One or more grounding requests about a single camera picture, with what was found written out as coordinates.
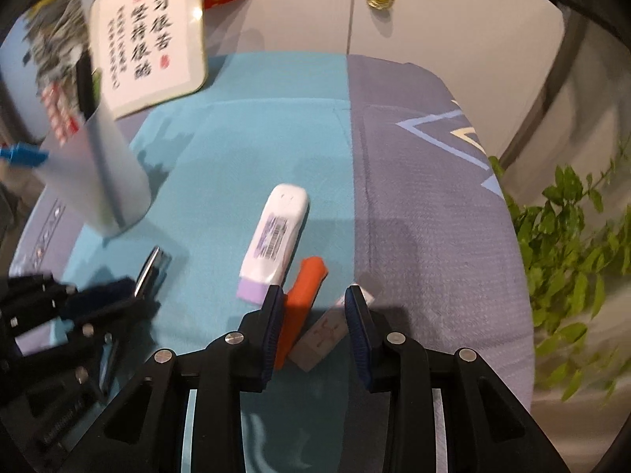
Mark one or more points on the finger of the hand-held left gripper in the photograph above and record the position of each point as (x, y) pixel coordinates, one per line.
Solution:
(98, 298)
(123, 320)

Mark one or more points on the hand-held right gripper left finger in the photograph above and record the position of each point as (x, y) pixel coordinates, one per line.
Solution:
(273, 337)

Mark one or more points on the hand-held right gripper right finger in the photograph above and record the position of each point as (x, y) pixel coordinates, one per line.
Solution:
(356, 340)

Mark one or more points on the white labelled eraser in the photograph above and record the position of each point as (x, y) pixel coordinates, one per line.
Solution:
(320, 340)

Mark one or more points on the silver staple strip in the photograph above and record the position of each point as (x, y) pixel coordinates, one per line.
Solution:
(153, 271)

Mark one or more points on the translucent white pen holder cup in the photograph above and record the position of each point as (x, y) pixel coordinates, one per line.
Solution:
(98, 182)

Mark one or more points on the pink checkered pen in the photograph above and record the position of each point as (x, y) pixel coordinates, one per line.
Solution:
(61, 113)

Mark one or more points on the white correction tape purple cap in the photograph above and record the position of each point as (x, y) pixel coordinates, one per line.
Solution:
(273, 236)

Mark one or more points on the blue pen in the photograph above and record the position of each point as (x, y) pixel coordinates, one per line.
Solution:
(29, 153)

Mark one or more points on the green potted plant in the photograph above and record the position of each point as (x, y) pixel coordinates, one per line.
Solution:
(567, 241)

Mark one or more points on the stack of papers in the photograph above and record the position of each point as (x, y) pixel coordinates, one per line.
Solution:
(49, 49)

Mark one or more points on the framed calligraphy sign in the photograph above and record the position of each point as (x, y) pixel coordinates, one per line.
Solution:
(148, 39)

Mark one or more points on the white cabinet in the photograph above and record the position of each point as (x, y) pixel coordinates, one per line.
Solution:
(443, 19)

